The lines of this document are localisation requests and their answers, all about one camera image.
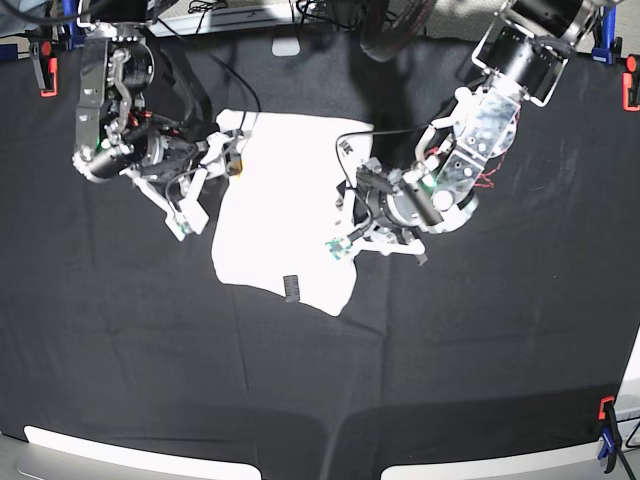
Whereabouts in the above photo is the orange blue clamp bottom right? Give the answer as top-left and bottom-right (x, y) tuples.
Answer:
(597, 396), (621, 474)

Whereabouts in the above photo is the black table cloth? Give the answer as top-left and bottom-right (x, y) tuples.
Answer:
(1, 52), (639, 479)

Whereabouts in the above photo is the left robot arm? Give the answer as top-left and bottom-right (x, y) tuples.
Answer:
(326, 1), (618, 263)

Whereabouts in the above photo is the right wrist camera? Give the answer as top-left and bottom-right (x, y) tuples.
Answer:
(169, 199), (209, 242)

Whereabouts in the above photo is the aluminium frame rail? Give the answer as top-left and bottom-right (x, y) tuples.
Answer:
(149, 7), (361, 41)

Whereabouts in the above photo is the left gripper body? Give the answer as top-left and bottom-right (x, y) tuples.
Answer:
(332, 157), (427, 265)

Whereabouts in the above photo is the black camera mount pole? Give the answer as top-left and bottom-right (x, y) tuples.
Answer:
(360, 0), (436, 63)

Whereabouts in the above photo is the white printed t-shirt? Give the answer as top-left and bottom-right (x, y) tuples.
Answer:
(211, 109), (373, 316)

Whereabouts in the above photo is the blue clamp top left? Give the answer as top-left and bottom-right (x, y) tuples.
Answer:
(56, 0), (86, 51)

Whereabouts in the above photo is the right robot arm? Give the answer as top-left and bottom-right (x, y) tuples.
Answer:
(72, 1), (245, 231)

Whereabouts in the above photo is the orange clamp top right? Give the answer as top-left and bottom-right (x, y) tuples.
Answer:
(622, 55), (639, 112)

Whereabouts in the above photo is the orange clamp top left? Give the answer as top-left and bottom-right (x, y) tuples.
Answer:
(29, 40), (58, 98)

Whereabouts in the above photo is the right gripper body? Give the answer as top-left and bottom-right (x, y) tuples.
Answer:
(124, 129), (250, 220)

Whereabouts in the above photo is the blue clamp top right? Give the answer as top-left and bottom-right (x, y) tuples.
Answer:
(591, 0), (622, 65)

